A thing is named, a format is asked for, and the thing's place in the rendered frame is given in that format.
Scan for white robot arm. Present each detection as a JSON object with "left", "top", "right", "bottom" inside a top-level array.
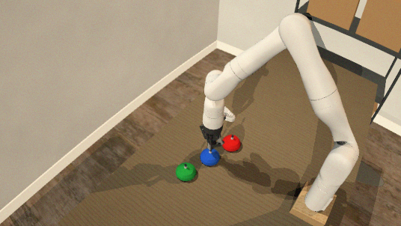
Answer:
[{"left": 203, "top": 13, "right": 359, "bottom": 211}]

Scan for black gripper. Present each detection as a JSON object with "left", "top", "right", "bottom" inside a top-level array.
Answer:
[{"left": 200, "top": 124, "right": 224, "bottom": 150}]

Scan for green dome bell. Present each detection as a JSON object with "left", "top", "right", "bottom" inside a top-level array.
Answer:
[{"left": 176, "top": 162, "right": 196, "bottom": 182}]

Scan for red bell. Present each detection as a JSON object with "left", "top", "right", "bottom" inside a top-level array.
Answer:
[{"left": 222, "top": 135, "right": 241, "bottom": 152}]

